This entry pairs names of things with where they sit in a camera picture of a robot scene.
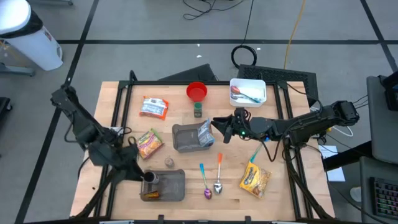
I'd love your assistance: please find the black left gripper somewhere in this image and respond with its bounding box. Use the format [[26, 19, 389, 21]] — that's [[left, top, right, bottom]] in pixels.
[[116, 146, 146, 183]]

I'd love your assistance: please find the long black arm cable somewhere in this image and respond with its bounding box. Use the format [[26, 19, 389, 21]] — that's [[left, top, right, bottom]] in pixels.
[[285, 83, 320, 108]]

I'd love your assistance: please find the grey desk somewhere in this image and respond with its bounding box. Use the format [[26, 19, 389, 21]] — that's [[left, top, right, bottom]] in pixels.
[[359, 156, 398, 224], [366, 75, 398, 165]]

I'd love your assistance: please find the grey translucent plastic tray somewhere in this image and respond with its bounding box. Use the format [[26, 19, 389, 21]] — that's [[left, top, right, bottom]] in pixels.
[[171, 119, 216, 154], [139, 169, 187, 202]]

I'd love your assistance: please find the black chair base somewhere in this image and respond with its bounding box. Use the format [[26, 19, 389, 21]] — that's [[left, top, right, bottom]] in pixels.
[[0, 96, 13, 113]]

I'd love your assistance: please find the rainbow spoon with blue handle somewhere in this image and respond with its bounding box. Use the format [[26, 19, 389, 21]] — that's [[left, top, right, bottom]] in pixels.
[[199, 163, 213, 200]]

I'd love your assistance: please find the white trash can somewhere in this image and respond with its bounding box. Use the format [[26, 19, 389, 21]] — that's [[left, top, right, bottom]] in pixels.
[[0, 0, 64, 72]]

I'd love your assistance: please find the orange white snack packet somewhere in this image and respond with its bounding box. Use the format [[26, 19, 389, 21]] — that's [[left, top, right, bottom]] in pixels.
[[139, 95, 170, 121]]

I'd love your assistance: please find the black desktop device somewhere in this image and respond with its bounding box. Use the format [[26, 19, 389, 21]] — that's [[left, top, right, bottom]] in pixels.
[[377, 70, 398, 112]]

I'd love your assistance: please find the black desk support bar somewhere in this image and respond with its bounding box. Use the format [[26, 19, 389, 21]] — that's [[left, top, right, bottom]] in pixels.
[[323, 141, 373, 171]]

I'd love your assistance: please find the yellow ramen noodle packet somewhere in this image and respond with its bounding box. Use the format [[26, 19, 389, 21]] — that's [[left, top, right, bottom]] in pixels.
[[239, 161, 272, 199]]

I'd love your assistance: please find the black tangled floor cable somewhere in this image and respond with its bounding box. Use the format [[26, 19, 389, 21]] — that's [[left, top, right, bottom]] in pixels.
[[182, 0, 249, 21]]

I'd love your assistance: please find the black computer keyboard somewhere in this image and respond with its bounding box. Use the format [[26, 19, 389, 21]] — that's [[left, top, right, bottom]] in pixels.
[[369, 176, 398, 220]]

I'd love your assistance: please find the white plastic bin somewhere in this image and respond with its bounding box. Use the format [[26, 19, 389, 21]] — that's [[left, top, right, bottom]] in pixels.
[[229, 78, 267, 108]]

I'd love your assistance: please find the black aluminium table frame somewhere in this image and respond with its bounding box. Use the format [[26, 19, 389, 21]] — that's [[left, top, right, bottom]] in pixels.
[[73, 70, 335, 222]]

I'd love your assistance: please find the red plastic bowl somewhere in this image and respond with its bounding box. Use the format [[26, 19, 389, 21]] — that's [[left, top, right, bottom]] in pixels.
[[185, 82, 208, 103]]

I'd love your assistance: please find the black perforated metal case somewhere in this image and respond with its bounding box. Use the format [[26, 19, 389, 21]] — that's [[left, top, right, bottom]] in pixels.
[[237, 64, 320, 103]]

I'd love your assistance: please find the blue-purple spoon with teal handle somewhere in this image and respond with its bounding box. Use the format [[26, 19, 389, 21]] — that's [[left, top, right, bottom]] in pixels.
[[248, 142, 264, 164]]

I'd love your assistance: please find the brown taco seasoning packet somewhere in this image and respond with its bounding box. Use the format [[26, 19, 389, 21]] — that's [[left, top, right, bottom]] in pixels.
[[141, 190, 161, 200]]

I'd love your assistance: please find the black coiled floor cable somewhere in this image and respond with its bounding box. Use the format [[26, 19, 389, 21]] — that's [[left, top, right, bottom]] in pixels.
[[230, 0, 258, 70]]

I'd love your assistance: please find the white paper sheet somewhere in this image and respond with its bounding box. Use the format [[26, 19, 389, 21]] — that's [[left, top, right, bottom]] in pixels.
[[317, 144, 346, 183]]

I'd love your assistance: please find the grey metal floor base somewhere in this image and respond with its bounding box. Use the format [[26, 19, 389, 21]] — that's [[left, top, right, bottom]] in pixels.
[[0, 63, 35, 78]]

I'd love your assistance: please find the yellow cable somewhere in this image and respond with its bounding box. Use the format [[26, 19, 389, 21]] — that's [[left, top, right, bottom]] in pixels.
[[283, 0, 308, 70]]

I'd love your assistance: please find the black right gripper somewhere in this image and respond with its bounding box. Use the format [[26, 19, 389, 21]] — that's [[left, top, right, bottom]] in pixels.
[[211, 115, 252, 144]]

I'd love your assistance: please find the black slanted panel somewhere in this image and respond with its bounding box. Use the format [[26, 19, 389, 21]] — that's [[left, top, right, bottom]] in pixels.
[[157, 63, 218, 82]]

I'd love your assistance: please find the blue silver snack packet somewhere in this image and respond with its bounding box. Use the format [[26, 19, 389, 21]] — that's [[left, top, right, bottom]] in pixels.
[[197, 118, 216, 148]]

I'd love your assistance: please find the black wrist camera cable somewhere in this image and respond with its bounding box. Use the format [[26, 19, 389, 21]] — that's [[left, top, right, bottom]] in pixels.
[[261, 136, 285, 163]]

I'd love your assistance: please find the green-edged ramen noodle packet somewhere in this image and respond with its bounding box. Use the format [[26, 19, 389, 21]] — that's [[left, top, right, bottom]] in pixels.
[[135, 128, 165, 161]]

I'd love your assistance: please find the white computer mouse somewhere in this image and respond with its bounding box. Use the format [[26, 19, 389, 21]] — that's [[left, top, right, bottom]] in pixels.
[[349, 186, 363, 203]]

